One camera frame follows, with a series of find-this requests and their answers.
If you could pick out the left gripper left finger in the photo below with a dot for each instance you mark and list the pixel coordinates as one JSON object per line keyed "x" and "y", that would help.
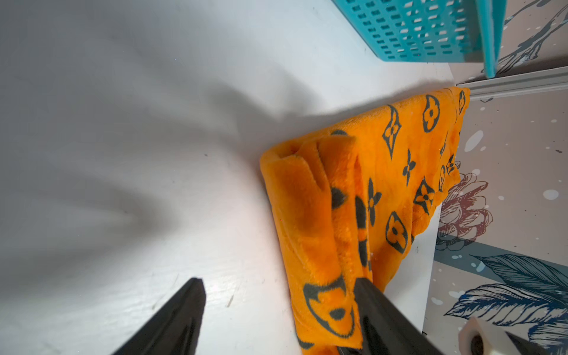
{"x": 175, "y": 328}

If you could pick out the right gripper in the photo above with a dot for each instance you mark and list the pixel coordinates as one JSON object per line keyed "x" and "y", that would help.
{"x": 482, "y": 338}

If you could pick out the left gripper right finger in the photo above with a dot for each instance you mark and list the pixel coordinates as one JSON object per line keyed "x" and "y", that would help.
{"x": 385, "y": 329}

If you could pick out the orange patterned pillowcase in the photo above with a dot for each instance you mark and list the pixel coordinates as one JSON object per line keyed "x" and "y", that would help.
{"x": 349, "y": 200}

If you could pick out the teal plastic basket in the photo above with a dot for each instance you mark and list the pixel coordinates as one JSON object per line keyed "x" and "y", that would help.
{"x": 433, "y": 31}

